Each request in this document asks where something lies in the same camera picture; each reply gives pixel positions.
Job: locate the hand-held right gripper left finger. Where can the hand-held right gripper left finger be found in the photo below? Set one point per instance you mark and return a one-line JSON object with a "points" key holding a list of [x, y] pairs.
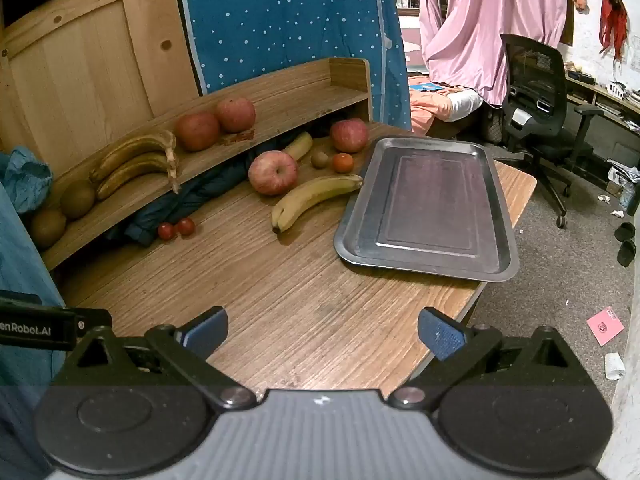
{"points": [[205, 332]]}

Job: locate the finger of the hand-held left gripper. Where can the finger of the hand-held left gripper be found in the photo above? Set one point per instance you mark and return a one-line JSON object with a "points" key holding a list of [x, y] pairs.
{"points": [[20, 298], [95, 321]]}

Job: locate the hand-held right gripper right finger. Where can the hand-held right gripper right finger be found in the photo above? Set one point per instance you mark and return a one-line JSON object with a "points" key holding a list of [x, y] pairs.
{"points": [[441, 340]]}

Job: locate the red cherry tomato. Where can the red cherry tomato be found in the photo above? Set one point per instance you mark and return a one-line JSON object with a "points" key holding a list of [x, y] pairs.
{"points": [[185, 226], [166, 231]]}

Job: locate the metal tray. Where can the metal tray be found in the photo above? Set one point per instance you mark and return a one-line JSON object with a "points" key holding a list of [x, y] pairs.
{"points": [[435, 200]]}

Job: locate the large yellow banana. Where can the large yellow banana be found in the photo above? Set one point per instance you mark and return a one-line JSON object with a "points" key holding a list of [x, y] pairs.
{"points": [[310, 195]]}

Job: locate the pale striped red apple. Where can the pale striped red apple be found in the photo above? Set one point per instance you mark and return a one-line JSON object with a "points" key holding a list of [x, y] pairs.
{"points": [[273, 172]]}

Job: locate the small orange tangerine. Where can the small orange tangerine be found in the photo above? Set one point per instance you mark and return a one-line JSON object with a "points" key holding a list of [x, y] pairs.
{"points": [[343, 162]]}

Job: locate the small brown kiwi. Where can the small brown kiwi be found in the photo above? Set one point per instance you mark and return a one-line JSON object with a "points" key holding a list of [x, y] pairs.
{"points": [[320, 159]]}

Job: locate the small yellow banana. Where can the small yellow banana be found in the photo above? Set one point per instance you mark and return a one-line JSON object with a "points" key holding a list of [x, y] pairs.
{"points": [[299, 146]]}

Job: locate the deep red apple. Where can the deep red apple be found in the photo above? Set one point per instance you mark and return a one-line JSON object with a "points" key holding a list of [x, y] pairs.
{"points": [[349, 136]]}

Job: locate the large brown kiwi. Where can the large brown kiwi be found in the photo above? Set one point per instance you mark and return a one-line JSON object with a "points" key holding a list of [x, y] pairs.
{"points": [[47, 227], [77, 199]]}

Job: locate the teal crumpled cloth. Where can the teal crumpled cloth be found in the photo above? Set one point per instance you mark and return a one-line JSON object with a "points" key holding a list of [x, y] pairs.
{"points": [[25, 175]]}

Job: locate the dark blue jacket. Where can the dark blue jacket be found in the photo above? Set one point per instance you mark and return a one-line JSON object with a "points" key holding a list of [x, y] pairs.
{"points": [[200, 195]]}

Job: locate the pink card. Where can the pink card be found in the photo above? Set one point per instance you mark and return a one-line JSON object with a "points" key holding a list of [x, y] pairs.
{"points": [[605, 326]]}

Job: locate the white crumpled paper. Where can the white crumpled paper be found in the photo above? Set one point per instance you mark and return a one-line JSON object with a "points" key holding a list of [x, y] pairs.
{"points": [[614, 366]]}

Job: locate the dark red shelf apple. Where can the dark red shelf apple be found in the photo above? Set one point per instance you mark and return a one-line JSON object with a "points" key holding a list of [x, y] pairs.
{"points": [[197, 131]]}

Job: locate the black slipper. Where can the black slipper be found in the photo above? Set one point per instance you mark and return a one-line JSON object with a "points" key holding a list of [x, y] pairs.
{"points": [[625, 232], [626, 253]]}

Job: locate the pinkish red shelf apple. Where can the pinkish red shelf apple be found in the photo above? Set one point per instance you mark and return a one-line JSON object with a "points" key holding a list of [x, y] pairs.
{"points": [[236, 115]]}

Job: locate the orange blanket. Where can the orange blanket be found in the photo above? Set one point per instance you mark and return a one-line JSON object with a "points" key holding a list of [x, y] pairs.
{"points": [[430, 105]]}

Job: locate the white pillow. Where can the white pillow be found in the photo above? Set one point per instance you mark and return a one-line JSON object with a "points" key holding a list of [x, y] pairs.
{"points": [[465, 105]]}

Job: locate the wooden panel cabinet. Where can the wooden panel cabinet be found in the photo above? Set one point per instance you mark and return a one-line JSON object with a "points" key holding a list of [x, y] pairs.
{"points": [[75, 60]]}

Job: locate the crumpled plastic bag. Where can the crumpled plastic bag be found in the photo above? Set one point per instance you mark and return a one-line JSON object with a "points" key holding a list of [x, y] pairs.
{"points": [[622, 174]]}

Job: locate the blue book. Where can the blue book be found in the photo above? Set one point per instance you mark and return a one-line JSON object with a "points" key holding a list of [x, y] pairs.
{"points": [[426, 87]]}

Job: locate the wooden desk shelf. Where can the wooden desk shelf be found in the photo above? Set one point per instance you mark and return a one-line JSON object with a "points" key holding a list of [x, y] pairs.
{"points": [[280, 90]]}

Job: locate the black office chair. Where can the black office chair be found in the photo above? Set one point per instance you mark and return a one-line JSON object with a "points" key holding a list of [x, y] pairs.
{"points": [[530, 75]]}

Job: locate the low wooden shelf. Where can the low wooden shelf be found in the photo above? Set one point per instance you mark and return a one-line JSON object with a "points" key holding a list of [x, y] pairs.
{"points": [[600, 97]]}

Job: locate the blue dotted fabric wardrobe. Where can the blue dotted fabric wardrobe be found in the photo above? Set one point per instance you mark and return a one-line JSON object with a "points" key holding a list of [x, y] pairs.
{"points": [[280, 20]]}

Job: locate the pink curtain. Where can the pink curtain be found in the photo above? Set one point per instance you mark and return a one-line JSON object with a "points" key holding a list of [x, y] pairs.
{"points": [[490, 10]]}

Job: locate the red wall decoration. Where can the red wall decoration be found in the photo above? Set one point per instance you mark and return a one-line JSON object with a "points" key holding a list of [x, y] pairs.
{"points": [[612, 15]]}

